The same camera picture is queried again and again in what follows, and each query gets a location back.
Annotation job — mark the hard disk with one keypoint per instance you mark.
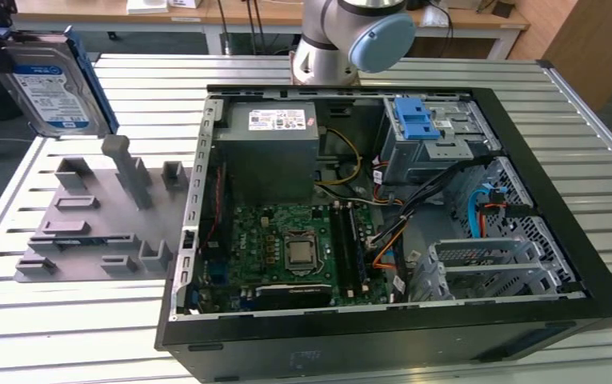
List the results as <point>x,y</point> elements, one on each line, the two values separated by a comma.
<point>50,96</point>

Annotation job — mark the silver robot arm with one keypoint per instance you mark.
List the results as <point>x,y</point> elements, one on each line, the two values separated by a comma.
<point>326,24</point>

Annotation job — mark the silver disk bay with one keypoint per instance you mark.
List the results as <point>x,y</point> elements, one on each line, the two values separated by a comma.
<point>492,268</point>

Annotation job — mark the wooden desk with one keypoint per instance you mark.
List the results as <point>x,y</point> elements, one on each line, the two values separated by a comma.
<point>123,18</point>

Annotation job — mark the white box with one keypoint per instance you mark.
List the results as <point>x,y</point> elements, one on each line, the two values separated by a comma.
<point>147,6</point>

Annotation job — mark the grey parts rack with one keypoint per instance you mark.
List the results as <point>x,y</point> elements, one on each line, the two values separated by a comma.
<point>107,216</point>

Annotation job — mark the thin dark RAM stick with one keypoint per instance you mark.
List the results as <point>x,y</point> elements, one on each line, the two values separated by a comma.
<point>78,241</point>

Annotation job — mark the grey power supply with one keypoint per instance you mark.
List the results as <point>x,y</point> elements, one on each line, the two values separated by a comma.
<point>267,168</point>

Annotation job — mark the green motherboard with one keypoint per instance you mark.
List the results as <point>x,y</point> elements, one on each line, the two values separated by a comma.
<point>251,236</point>

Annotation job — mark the CPU socket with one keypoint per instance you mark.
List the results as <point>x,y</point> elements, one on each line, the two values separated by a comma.
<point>299,234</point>

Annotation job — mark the silver CPU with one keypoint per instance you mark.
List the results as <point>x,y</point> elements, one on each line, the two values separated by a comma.
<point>299,252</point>

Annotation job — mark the blue plastic drive latch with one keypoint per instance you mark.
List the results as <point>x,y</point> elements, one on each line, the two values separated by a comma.
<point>409,120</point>

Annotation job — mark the black RAM stick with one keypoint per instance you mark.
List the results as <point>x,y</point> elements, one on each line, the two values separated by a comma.
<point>342,248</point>

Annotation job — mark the black graphics card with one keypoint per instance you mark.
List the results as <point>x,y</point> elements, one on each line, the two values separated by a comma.
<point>289,298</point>

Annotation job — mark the silver optical drive cage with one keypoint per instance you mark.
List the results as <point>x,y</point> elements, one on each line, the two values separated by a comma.
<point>444,152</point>

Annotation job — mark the black open PC case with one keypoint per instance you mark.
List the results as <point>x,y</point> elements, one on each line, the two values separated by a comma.
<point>337,352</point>

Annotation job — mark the wooden cabinet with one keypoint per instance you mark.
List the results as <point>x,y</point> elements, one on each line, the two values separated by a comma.
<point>593,48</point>

